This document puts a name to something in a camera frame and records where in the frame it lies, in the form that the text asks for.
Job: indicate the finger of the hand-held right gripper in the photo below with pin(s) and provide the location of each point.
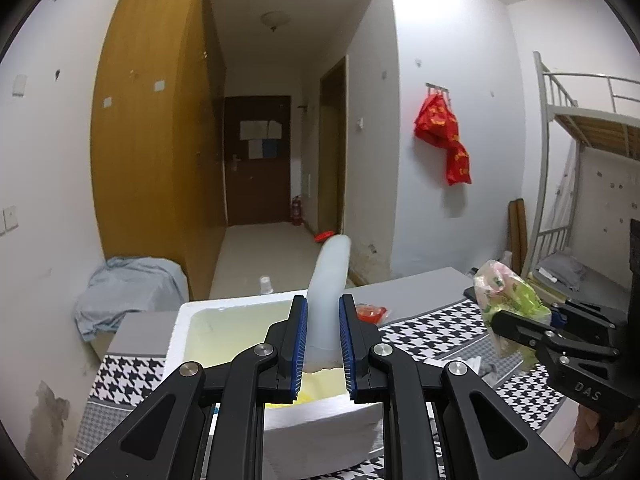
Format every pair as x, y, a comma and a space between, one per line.
590, 316
520, 332

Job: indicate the dark brown entrance door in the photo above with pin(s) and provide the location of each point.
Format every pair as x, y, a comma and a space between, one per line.
257, 185

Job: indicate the round ceiling lamp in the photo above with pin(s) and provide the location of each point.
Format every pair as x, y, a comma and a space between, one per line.
275, 20

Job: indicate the red snack packet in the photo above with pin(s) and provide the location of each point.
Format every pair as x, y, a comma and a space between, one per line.
371, 314

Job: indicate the white paper sheet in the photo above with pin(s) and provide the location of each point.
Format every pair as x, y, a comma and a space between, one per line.
274, 129
253, 130
255, 149

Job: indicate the red hanging bag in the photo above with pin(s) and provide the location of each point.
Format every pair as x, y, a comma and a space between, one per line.
435, 120
457, 165

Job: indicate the translucent white plastic bottle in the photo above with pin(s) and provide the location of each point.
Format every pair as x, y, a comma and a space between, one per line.
327, 300

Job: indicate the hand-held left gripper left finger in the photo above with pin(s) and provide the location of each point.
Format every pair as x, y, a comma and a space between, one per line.
298, 345

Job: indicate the houndstooth table cloth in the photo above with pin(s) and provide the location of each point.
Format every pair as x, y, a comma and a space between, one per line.
130, 375

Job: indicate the metal wall hook rack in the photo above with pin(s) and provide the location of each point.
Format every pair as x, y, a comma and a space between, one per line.
437, 87

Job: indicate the red object on floor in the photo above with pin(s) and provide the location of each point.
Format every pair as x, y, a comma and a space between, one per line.
325, 235

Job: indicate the brown side door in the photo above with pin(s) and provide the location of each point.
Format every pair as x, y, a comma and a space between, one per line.
334, 150

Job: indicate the wooden wardrobe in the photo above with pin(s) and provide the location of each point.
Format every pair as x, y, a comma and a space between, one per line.
145, 135

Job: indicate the grey bedding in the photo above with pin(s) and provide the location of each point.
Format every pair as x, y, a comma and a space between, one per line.
562, 270

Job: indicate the white double wall switch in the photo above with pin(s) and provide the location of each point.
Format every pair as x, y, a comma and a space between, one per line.
9, 219

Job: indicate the person's right hand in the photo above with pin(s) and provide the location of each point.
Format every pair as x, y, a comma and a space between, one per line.
587, 427

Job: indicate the blue paper sheet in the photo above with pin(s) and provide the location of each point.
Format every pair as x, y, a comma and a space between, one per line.
268, 148

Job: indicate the red fire extinguisher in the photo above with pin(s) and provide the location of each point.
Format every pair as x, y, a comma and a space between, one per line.
296, 211

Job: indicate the white paper cup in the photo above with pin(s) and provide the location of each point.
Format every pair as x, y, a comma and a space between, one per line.
266, 285

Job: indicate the black smartphone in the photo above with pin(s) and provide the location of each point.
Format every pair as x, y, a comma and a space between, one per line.
470, 294

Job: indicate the green plastic bag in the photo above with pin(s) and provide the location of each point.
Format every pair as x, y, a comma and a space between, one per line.
505, 290

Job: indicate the white foam box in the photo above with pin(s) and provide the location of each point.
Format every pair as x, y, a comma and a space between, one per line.
320, 435

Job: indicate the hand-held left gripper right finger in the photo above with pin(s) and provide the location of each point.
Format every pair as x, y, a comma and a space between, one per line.
347, 345

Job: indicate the wooden planks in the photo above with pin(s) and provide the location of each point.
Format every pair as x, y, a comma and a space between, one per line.
517, 232

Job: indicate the light blue bedsheet pile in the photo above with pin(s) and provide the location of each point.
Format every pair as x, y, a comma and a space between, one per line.
130, 290

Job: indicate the white metal bunk bed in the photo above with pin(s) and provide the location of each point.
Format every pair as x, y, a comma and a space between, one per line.
550, 160

